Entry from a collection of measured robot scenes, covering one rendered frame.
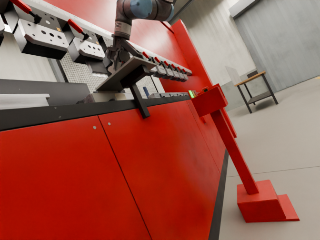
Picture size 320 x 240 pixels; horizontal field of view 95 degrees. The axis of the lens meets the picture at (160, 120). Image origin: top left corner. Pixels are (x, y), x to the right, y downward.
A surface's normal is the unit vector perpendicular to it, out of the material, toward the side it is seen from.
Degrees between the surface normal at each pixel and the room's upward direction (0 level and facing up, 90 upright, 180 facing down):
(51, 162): 90
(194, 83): 90
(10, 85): 90
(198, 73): 90
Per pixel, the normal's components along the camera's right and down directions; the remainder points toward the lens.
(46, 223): 0.79, -0.38
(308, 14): -0.44, 0.16
